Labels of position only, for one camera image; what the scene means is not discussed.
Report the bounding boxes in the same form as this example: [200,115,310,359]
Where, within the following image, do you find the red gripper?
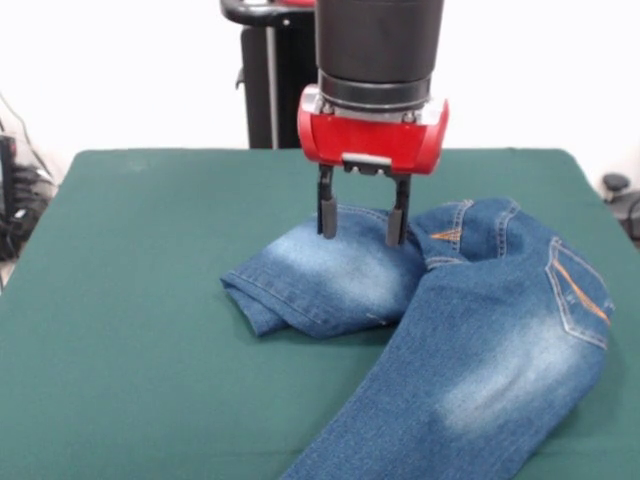
[296,98,450,248]

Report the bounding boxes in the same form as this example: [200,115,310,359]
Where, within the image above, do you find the blue denim jeans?
[220,197,615,480]

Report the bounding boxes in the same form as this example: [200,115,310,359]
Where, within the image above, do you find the dark green table cloth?
[0,147,640,480]

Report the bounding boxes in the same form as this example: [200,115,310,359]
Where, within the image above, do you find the black equipment box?
[0,133,16,221]

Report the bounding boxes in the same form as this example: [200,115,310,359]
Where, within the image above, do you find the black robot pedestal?
[219,0,321,149]

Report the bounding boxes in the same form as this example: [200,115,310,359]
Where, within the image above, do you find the black cable bundle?
[0,164,55,262]

